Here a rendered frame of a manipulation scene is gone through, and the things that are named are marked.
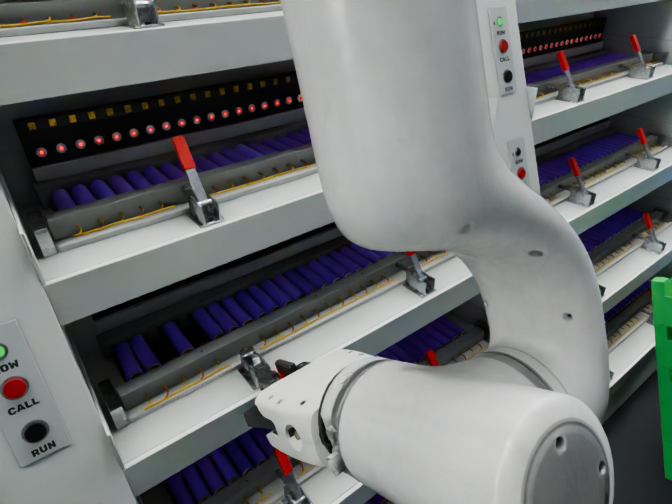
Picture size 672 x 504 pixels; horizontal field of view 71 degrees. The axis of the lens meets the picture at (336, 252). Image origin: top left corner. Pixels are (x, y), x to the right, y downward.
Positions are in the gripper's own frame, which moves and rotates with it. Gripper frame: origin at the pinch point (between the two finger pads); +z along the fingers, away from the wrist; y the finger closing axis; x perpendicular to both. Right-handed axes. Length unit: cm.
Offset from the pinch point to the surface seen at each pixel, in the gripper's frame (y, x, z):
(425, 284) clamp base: 25.7, 0.3, 4.9
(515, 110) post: 50, 19, 2
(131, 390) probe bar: -12.4, 3.6, 10.1
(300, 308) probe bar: 9.3, 3.6, 10.4
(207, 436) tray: -7.6, -3.6, 6.2
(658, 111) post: 115, 9, 11
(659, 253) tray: 96, -20, 9
